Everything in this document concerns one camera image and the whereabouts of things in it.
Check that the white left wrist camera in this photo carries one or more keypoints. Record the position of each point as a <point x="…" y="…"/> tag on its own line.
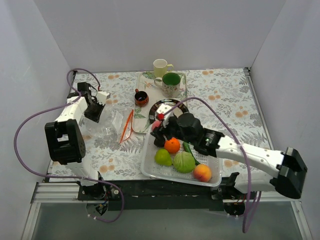
<point x="102" y="97"/>

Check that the white plastic basket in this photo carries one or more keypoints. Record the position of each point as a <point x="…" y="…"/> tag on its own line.
<point x="153" y="170"/>

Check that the fake peach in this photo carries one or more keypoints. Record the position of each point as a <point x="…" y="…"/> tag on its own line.
<point x="202" y="173"/>

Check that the striped rim ceramic plate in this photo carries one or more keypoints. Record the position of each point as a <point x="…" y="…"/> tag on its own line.
<point x="181" y="109"/>

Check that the floral serving tray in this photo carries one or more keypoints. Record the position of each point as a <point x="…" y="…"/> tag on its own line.
<point x="145" y="83"/>

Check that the small orange black cup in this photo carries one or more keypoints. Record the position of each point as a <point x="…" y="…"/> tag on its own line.
<point x="141" y="98"/>

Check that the fake green apple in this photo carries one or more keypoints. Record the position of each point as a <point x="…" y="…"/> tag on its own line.
<point x="163" y="157"/>

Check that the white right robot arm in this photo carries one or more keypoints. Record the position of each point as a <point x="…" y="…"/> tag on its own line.
<point x="286" y="168"/>

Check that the clear zip top bag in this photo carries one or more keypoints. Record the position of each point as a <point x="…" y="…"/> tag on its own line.
<point x="115" y="124"/>

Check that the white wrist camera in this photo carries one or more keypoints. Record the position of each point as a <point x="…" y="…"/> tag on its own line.
<point x="164" y="112"/>
<point x="102" y="97"/>

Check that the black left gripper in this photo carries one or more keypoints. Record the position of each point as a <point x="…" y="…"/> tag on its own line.
<point x="93" y="111"/>

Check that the fake green cucumber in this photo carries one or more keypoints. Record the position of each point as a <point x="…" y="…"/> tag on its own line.
<point x="187" y="149"/>

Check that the aluminium frame rail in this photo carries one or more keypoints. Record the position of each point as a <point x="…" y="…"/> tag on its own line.
<point x="55" y="192"/>

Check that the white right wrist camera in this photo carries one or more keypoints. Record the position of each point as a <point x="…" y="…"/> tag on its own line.
<point x="164" y="112"/>

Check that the fake orange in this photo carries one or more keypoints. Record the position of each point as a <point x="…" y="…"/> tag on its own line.
<point x="172" y="145"/>

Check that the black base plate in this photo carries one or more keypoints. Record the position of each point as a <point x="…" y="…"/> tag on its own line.
<point x="170" y="195"/>

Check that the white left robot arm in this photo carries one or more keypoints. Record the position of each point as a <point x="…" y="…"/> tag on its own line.
<point x="65" y="142"/>

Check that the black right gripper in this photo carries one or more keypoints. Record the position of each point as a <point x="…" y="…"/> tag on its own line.
<point x="164" y="128"/>

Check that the green interior floral mug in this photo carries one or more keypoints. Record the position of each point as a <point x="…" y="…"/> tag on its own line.
<point x="169" y="84"/>

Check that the pale yellow mug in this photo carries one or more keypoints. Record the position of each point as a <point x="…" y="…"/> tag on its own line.
<point x="161" y="67"/>

